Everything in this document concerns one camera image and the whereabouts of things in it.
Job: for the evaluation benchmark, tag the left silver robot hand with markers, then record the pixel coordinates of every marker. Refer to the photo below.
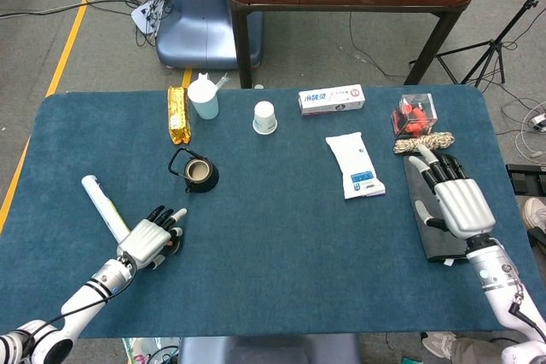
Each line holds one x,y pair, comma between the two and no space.
145,240

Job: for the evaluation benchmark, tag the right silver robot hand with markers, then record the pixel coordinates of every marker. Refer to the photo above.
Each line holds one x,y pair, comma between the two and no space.
462,206

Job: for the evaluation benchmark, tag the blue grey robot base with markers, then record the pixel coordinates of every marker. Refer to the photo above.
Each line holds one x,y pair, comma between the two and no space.
200,19

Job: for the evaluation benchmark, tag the black cast iron teapot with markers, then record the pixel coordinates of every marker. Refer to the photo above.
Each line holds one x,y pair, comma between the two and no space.
209,183

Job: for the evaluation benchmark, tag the dark grey folded cloth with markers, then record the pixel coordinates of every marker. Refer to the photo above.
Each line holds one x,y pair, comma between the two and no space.
435,249

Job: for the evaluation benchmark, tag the black foot pedal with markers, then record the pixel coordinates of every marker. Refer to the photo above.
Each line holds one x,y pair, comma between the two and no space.
526,178

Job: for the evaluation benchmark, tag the grey sneaker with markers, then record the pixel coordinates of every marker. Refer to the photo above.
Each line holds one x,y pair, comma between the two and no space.
439,344
535,212

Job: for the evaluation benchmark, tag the clear box with red items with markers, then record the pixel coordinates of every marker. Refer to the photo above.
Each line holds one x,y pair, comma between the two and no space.
414,119

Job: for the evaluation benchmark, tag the colourful printed bag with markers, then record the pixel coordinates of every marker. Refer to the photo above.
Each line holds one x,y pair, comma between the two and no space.
145,351

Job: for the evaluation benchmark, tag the white plastic bag package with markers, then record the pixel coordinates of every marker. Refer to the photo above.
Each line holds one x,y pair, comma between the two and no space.
356,159

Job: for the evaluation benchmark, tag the gold foil tea package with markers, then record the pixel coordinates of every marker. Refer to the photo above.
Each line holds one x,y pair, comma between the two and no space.
178,117

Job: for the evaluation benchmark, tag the blue carpet table mat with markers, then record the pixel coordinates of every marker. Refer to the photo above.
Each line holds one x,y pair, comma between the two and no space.
277,232

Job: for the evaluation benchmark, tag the beige trouser leg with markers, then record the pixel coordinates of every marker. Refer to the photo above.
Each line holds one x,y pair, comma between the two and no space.
478,351

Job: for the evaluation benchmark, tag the light blue plastic cup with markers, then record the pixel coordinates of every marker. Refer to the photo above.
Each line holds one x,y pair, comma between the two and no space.
205,104

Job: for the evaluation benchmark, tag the black tripod stand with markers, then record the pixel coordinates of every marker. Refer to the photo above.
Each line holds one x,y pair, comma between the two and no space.
492,46

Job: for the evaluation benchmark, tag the dark blue robot torso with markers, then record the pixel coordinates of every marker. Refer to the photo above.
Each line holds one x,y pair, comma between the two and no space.
268,349

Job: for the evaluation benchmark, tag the white pink toothpaste box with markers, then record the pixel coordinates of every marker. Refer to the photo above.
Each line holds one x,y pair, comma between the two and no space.
330,102

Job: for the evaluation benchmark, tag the white paper cup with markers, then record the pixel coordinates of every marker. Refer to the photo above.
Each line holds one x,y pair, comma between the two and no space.
264,119

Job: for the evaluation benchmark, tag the translucent plastic stick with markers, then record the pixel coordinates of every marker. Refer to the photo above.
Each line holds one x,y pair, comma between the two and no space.
222,81

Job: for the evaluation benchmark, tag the white power strip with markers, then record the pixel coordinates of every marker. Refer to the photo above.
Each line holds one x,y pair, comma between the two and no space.
143,16

